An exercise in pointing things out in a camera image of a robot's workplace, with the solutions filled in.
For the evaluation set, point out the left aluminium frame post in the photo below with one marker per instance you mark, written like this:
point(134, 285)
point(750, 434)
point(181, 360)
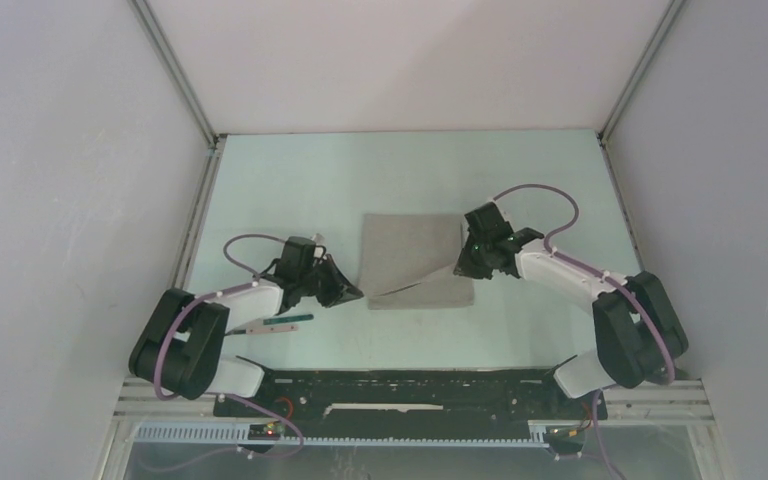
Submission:
point(150, 23)

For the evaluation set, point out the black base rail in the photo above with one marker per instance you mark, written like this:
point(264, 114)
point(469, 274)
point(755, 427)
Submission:
point(431, 405)

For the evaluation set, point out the white slotted cable duct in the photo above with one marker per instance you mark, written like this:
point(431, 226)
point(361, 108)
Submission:
point(272, 435)

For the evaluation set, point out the grey cloth napkin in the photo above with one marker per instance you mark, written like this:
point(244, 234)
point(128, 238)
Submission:
point(408, 262)

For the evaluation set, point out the right aluminium frame post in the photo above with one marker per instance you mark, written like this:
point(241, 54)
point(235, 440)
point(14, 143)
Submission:
point(652, 47)

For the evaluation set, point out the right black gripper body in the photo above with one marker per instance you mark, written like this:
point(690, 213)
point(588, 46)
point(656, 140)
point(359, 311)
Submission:
point(474, 260)

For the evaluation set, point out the aluminium frame post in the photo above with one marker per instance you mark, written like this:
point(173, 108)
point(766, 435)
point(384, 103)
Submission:
point(652, 47)
point(150, 23)

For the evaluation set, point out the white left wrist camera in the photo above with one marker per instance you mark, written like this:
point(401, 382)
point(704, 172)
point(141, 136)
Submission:
point(318, 237)

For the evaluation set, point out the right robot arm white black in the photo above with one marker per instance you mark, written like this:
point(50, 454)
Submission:
point(638, 334)

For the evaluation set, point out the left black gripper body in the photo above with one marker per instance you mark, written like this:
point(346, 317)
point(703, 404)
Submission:
point(308, 279)

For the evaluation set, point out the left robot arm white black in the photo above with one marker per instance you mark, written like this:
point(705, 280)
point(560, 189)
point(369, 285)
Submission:
point(180, 350)

